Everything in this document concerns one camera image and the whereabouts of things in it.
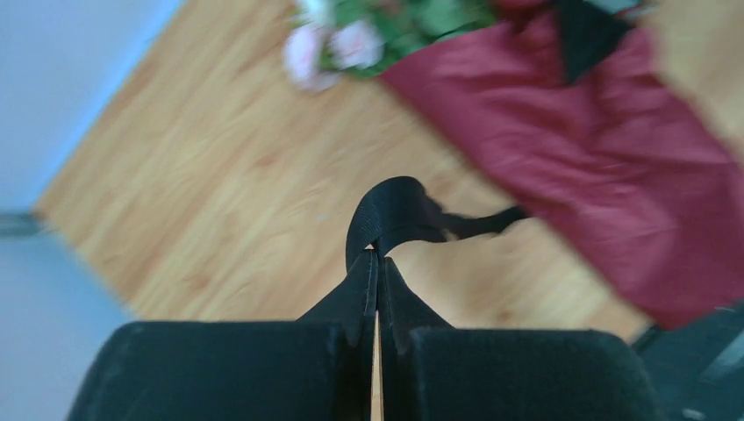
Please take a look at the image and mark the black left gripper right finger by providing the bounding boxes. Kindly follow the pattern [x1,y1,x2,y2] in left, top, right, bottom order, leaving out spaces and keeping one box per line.
[377,259,663,420]

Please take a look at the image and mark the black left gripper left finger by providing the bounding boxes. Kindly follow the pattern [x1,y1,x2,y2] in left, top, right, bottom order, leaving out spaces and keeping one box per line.
[68,250,379,420]

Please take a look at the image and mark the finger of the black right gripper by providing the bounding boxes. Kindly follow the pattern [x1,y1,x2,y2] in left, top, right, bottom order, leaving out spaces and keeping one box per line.
[554,0,637,83]

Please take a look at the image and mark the dark red wrapping paper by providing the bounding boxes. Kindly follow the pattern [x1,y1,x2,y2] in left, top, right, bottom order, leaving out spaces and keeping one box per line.
[382,1,743,328]

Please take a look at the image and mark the black strap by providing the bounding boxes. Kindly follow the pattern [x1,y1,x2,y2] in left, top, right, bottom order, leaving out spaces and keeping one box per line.
[345,175,530,275]

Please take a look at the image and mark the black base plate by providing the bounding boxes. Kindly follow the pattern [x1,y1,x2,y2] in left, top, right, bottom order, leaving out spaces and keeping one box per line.
[633,304,743,421]

